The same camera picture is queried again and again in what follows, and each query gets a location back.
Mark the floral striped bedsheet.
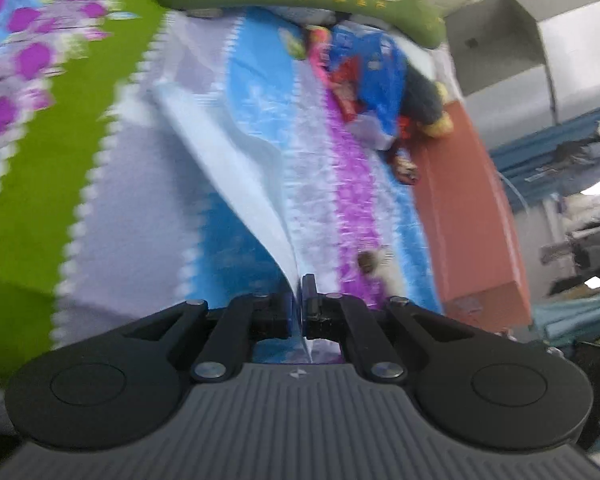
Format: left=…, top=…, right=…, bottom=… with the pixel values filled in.
left=0, top=0, right=446, bottom=392

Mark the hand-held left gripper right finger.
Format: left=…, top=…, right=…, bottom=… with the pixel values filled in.
left=302, top=274, right=476, bottom=385

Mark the red candy wrapper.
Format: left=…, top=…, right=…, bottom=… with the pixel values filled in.
left=396, top=115, right=417, bottom=147
left=391, top=152, right=421, bottom=184

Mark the blue curtain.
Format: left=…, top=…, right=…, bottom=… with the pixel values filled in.
left=490, top=107, right=600, bottom=212

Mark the grey wardrobe cabinet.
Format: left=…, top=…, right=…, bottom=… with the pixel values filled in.
left=445, top=0, right=600, bottom=127

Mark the blue snack packet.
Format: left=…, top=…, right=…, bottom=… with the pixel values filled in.
left=327, top=25, right=409, bottom=151

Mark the white face mask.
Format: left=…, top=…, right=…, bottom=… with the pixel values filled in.
left=152, top=82, right=314, bottom=361

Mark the grey penguin plush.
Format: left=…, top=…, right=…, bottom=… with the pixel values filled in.
left=307, top=0, right=456, bottom=139

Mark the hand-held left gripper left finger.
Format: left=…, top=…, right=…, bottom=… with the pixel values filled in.
left=122, top=291, right=294, bottom=386

